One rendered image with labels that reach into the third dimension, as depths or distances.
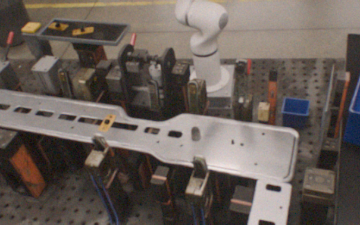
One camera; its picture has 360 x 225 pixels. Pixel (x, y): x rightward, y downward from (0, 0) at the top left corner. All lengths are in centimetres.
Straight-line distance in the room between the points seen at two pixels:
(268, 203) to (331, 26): 273
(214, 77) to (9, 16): 263
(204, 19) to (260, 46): 192
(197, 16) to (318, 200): 84
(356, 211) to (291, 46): 245
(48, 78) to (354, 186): 115
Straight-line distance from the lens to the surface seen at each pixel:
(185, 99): 150
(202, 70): 178
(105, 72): 158
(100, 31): 167
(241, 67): 126
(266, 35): 361
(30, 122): 160
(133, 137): 139
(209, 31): 160
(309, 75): 205
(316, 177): 117
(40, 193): 173
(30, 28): 185
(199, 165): 114
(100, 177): 133
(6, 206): 181
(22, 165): 161
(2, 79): 185
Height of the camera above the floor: 198
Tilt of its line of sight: 43 degrees down
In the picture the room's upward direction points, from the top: 10 degrees counter-clockwise
